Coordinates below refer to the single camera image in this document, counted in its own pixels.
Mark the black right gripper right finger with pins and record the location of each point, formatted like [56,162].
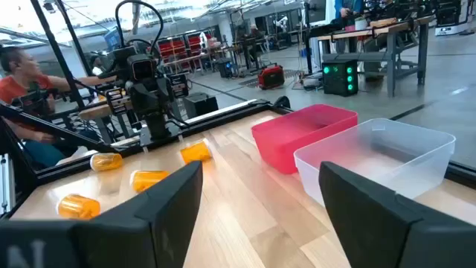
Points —
[390,231]

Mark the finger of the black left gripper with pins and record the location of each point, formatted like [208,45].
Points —
[160,95]
[137,98]

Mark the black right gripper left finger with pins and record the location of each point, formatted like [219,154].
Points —
[111,238]

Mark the orange medicine bottle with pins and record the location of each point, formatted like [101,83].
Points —
[196,151]
[79,207]
[107,162]
[148,180]

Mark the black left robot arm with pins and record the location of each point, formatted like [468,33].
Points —
[159,128]

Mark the red storage bin shelf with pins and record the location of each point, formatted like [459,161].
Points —
[178,50]

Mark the clear plastic bin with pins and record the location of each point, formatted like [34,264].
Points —
[372,160]

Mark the red plastic bin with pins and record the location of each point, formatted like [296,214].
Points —
[297,137]

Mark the black box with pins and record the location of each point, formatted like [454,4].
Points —
[201,105]

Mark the person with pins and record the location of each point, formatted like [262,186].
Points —
[347,8]
[22,89]

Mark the red black device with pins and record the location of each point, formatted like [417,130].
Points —
[271,77]

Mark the black computer green lights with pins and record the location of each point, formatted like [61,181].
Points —
[339,78]

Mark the grey metal workbench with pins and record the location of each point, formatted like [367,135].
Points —
[390,48]

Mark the white black machine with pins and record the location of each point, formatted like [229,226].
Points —
[450,18]

